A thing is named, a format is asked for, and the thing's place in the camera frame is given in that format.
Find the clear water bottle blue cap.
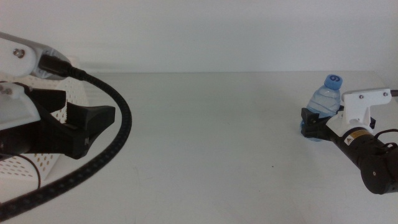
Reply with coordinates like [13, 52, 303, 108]
[300, 73, 343, 142]

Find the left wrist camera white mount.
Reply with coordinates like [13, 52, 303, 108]
[0, 30, 72, 131]

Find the thin black left arm wire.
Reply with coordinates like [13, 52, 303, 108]
[17, 154, 42, 190]

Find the white perforated plastic basket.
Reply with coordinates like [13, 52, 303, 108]
[0, 55, 90, 182]

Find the thin black right arm wire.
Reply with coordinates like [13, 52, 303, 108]
[374, 128, 398, 150]

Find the thin black arm wire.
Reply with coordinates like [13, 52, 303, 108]
[17, 154, 42, 190]
[374, 128, 398, 150]

